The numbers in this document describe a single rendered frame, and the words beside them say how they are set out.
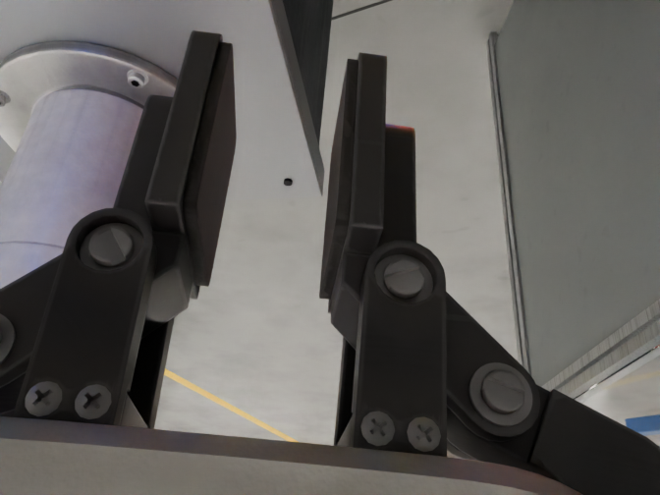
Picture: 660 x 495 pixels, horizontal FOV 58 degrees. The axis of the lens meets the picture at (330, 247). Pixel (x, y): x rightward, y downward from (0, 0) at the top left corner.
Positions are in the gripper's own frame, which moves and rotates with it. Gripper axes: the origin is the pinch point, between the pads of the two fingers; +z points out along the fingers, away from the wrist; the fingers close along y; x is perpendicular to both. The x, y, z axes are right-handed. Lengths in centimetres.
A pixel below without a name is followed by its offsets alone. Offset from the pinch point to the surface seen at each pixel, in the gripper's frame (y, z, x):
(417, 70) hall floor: 29, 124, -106
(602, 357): 46, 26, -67
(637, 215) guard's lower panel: 45, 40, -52
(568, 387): 45, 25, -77
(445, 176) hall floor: 50, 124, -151
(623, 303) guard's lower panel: 45, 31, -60
